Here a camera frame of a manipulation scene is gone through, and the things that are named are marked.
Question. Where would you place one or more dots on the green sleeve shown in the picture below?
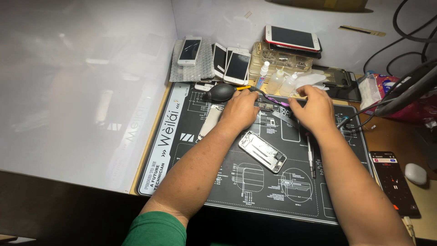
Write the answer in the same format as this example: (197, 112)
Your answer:
(155, 230)

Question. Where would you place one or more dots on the tissue packet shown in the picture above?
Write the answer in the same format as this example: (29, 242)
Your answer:
(372, 90)

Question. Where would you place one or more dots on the white phone rose edge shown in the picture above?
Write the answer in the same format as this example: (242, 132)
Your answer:
(229, 51)

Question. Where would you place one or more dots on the small white phone part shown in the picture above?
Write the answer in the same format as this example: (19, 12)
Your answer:
(204, 86)

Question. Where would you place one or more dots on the purple black tweezers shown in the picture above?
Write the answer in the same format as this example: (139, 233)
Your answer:
(276, 101)

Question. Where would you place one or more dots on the silver opened phone chassis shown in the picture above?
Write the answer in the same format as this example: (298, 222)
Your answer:
(263, 151)

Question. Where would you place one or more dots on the white tissue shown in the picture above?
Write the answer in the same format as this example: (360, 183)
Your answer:
(310, 80)

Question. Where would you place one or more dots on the white earbud case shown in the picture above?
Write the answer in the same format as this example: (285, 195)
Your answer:
(415, 174)

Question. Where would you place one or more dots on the black smartphone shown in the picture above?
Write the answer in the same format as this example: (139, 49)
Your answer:
(392, 182)

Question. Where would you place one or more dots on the silver phone back plate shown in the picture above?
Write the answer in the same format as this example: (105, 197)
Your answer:
(210, 121)

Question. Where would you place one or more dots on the white phone gold edge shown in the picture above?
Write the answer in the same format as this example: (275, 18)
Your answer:
(237, 67)

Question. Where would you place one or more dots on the phone logic board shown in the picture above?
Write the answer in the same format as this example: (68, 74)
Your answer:
(265, 106)

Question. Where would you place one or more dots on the black dust blower yellow nozzle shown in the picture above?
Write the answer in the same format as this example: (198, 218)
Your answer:
(221, 92)

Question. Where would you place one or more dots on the small tape piece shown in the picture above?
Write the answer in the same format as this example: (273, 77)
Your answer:
(248, 14)

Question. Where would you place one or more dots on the white phone silver edge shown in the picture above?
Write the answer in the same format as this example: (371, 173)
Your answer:
(219, 60)

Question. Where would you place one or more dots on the black phone clear case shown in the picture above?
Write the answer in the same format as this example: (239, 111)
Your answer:
(341, 82)

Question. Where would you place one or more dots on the person's right hand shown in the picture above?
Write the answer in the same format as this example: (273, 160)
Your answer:
(315, 109)

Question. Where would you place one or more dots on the pink plastic bag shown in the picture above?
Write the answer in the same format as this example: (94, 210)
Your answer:
(414, 111)

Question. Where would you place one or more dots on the black printed repair mat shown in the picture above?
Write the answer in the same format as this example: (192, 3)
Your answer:
(239, 191)

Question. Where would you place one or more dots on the silver red-tipped screwdriver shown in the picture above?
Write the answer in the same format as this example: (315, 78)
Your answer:
(310, 157)

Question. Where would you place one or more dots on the clear squeeze bottle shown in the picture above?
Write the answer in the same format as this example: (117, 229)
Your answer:
(287, 87)
(274, 83)

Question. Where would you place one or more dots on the grey metal spudger strip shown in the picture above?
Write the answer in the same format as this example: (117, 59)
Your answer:
(283, 118)

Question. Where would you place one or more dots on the person's left hand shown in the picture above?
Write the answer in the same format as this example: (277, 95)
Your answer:
(239, 111)

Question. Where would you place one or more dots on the long tape strip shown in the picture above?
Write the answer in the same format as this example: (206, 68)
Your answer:
(362, 30)

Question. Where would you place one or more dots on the clear plastic parts organiser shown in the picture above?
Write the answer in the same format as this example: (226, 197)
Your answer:
(280, 61)

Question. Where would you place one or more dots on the small white phone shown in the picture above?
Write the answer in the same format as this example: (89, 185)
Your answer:
(189, 51)

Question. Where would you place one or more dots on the bubble wrap sheet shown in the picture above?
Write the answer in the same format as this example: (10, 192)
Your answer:
(201, 71)

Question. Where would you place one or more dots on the spray bottle blue label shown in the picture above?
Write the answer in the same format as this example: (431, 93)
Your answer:
(262, 76)

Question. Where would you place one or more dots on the cardboard box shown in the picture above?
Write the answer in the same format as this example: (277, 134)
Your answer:
(321, 4)

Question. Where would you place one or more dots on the white phone red back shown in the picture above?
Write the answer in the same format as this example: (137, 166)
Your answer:
(292, 37)

